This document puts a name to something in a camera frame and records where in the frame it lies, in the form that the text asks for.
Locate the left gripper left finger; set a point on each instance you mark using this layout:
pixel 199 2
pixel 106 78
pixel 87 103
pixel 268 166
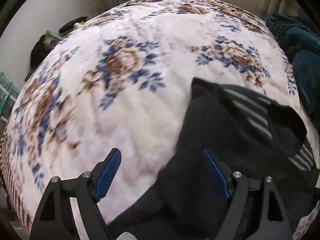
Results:
pixel 54 217

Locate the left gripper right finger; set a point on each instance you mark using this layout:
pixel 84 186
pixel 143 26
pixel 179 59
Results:
pixel 255 209

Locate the black grey striped sock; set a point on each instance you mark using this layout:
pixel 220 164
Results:
pixel 281 124

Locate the green metal rack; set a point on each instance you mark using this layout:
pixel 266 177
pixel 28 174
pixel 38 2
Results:
pixel 9 95

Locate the floral fleece blanket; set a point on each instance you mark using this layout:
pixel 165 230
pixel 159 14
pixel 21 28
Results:
pixel 123 80

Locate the black object on rack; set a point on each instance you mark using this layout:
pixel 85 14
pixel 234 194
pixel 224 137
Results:
pixel 48 42

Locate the dark teal blanket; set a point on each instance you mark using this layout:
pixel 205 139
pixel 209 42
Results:
pixel 299 40

